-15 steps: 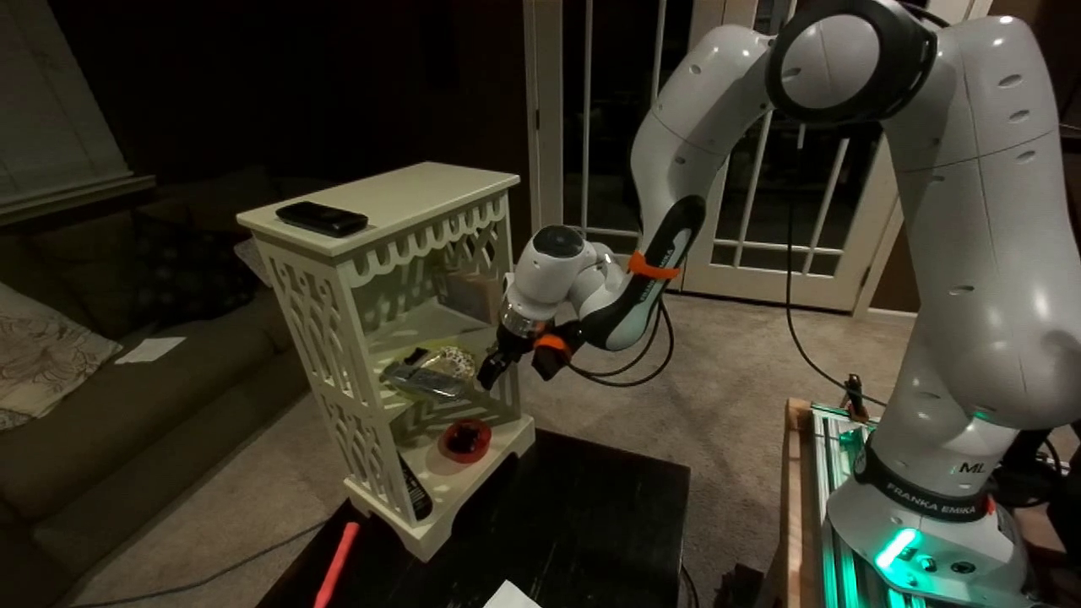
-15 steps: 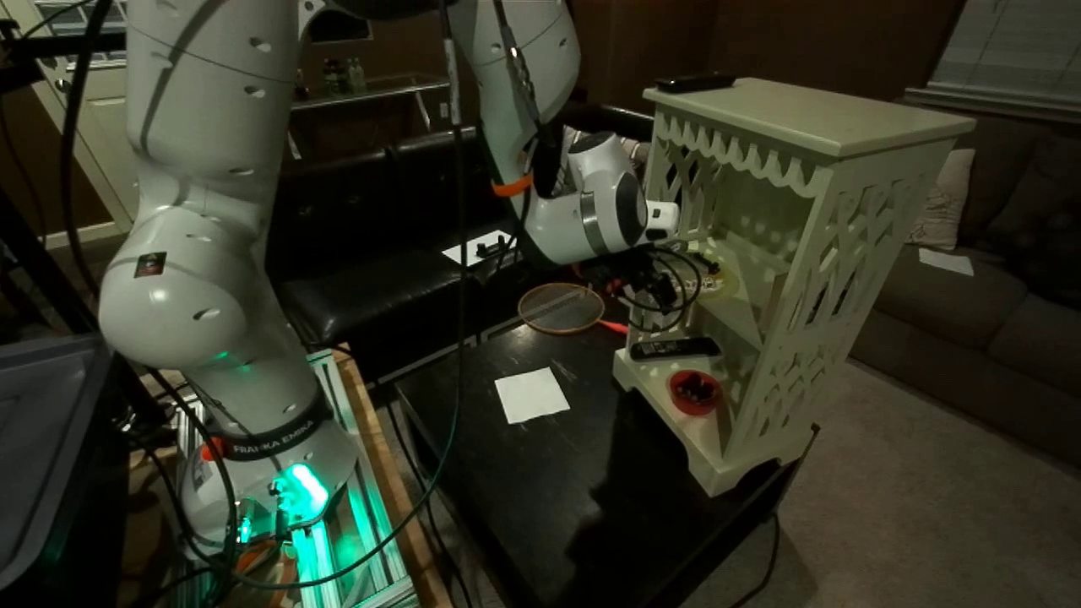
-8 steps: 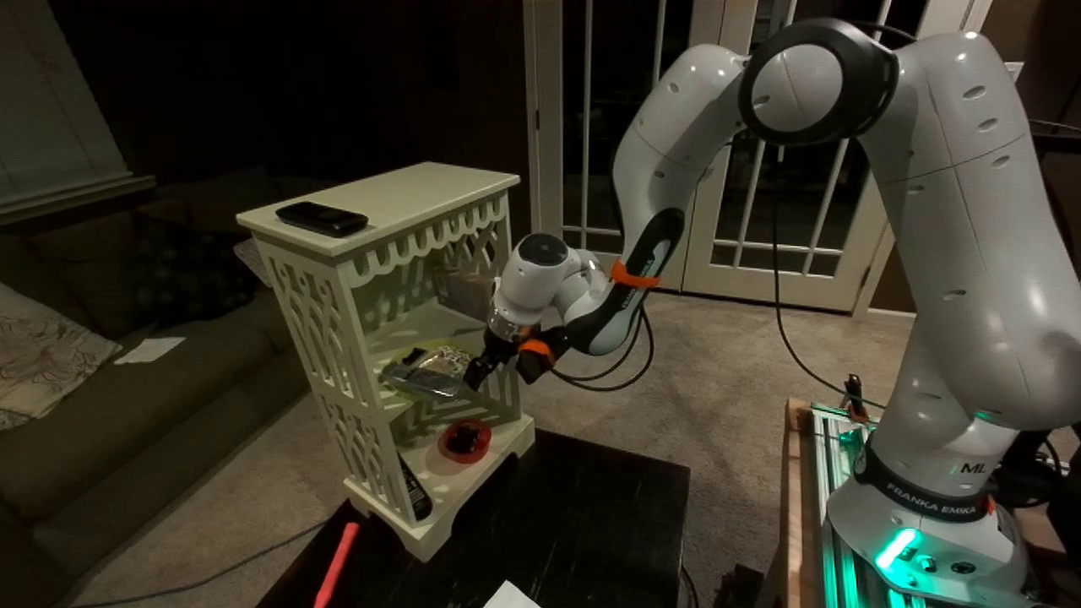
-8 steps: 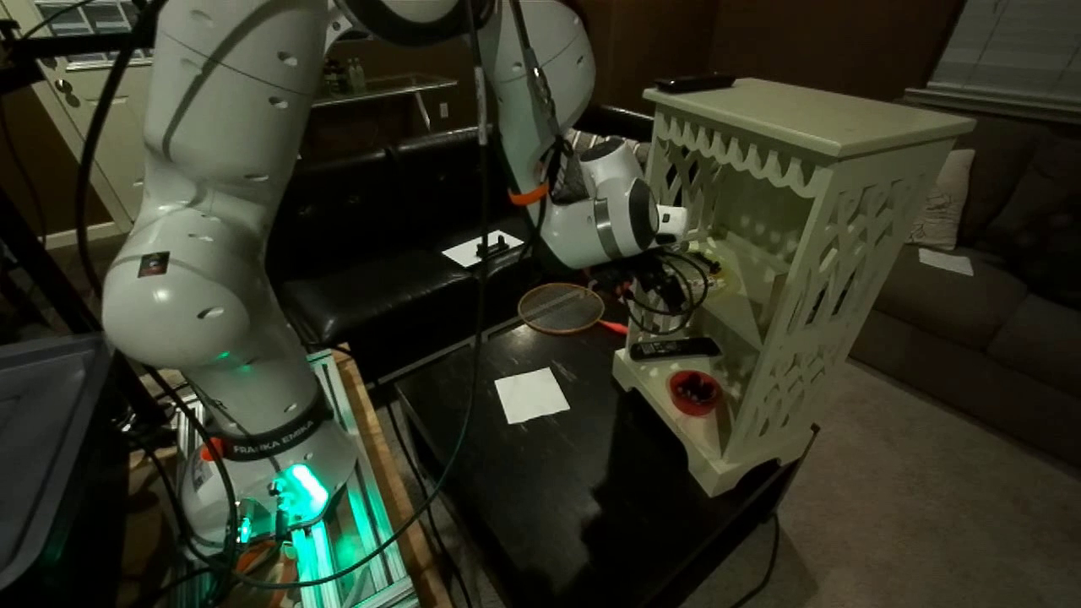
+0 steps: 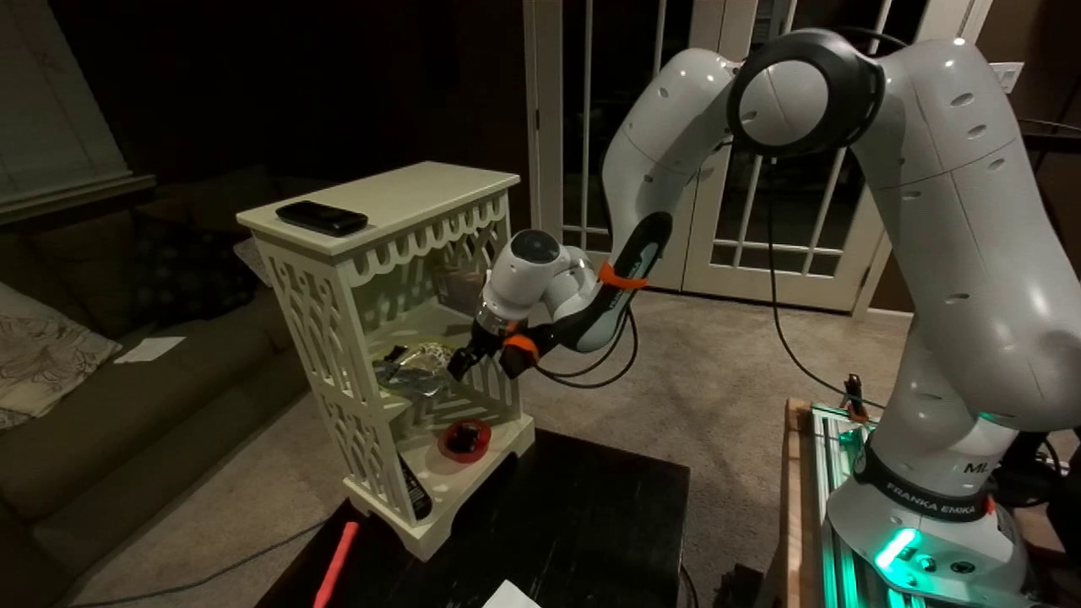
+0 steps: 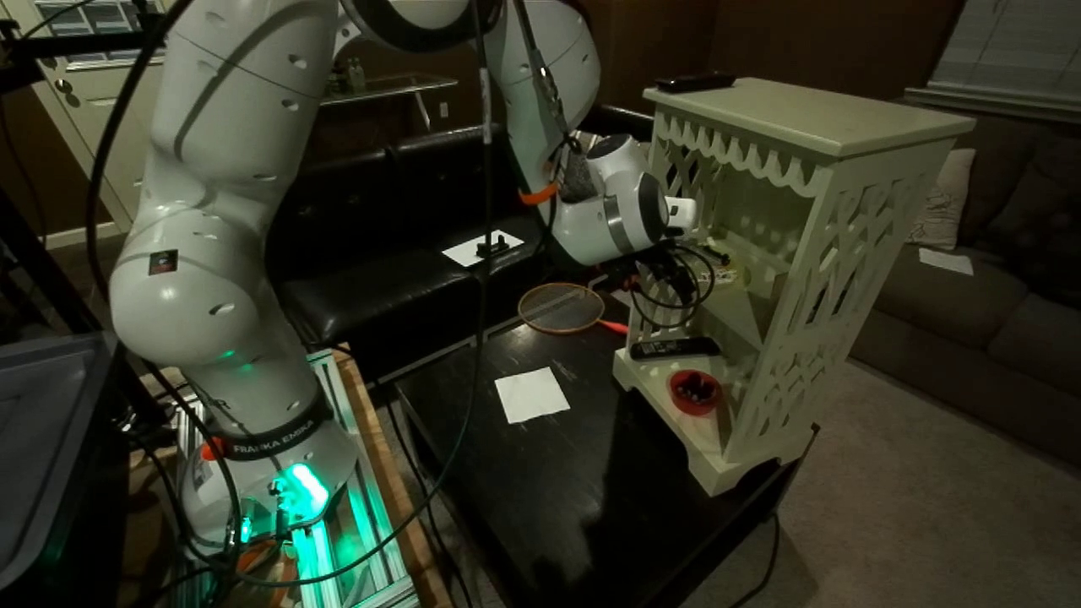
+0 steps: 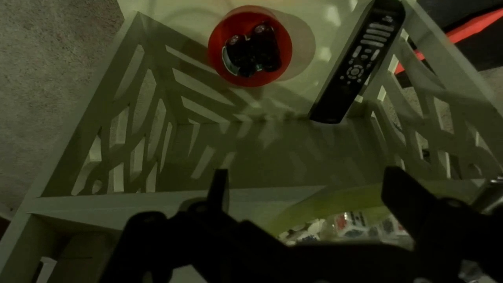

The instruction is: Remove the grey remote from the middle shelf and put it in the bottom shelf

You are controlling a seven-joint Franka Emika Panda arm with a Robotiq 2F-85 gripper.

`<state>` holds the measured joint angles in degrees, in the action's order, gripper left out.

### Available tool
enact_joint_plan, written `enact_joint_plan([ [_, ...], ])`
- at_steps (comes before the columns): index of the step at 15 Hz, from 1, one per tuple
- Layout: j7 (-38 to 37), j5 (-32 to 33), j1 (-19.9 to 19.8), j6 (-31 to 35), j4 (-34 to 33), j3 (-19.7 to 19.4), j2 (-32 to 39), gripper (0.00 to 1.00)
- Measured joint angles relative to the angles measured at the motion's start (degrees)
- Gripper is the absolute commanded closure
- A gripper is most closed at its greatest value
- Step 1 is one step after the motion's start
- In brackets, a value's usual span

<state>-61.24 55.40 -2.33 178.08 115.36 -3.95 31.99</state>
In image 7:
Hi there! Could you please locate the yellow object on shelf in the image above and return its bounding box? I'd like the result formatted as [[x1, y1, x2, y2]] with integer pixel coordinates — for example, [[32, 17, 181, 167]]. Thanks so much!
[[280, 209, 415, 248]]

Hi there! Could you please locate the white lattice shelf unit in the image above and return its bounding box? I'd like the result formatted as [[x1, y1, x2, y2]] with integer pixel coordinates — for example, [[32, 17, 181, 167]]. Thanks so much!
[[0, 0, 503, 283]]

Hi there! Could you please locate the long black remote control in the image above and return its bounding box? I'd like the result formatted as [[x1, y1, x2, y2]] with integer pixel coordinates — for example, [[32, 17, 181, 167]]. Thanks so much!
[[308, 0, 407, 126]]

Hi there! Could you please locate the red bowl with dark contents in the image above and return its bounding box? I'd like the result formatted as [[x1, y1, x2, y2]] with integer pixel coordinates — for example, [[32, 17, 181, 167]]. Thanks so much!
[[206, 5, 294, 90]]

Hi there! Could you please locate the red marker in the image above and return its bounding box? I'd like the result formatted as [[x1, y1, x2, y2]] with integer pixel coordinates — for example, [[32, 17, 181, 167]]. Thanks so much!
[[395, 5, 503, 75]]

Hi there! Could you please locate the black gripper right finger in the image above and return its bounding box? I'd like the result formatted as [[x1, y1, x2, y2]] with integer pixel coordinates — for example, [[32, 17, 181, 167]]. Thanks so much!
[[380, 165, 475, 248]]

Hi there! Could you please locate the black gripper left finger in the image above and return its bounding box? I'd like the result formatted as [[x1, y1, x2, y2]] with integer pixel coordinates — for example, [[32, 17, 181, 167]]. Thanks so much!
[[206, 167, 231, 212]]

